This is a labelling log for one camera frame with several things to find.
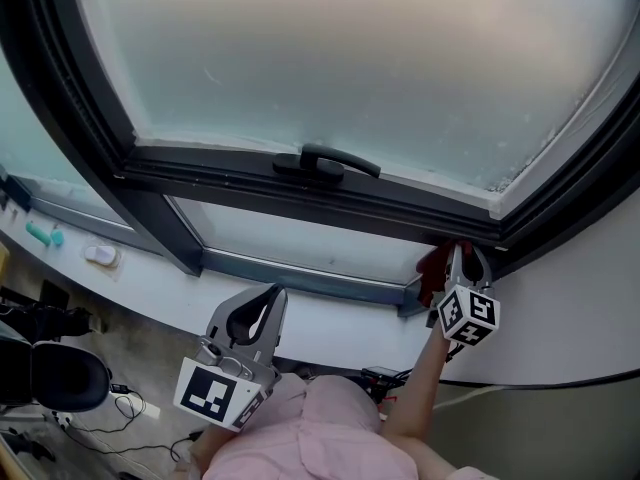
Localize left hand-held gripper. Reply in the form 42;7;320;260
173;283;290;434

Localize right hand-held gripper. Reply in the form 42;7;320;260
427;245;502;348

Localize dark red cloth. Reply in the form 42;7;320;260
416;239;475;310

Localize person's left forearm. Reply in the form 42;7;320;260
192;425;237;475

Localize low clear window pane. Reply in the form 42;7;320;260
172;195;427;285

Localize person's pink shirt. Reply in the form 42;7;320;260
202;373;494;480

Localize pale partition panel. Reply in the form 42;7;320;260
394;372;640;480

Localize black flat pad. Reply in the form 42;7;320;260
42;280;72;312

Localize black fabric bag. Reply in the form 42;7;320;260
0;287;95;343

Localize teal bottle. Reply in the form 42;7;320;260
25;221;53;249

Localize white-edged frosted window pane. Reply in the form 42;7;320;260
72;0;640;220

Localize wide frosted window pane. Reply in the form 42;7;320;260
0;50;132;228

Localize white cable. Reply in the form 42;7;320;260
432;384;507;413

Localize black window handle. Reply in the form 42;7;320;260
272;143;382;185

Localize black floor cable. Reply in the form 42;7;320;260
63;381;207;463

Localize frosted window with dark frame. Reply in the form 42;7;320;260
0;0;640;320

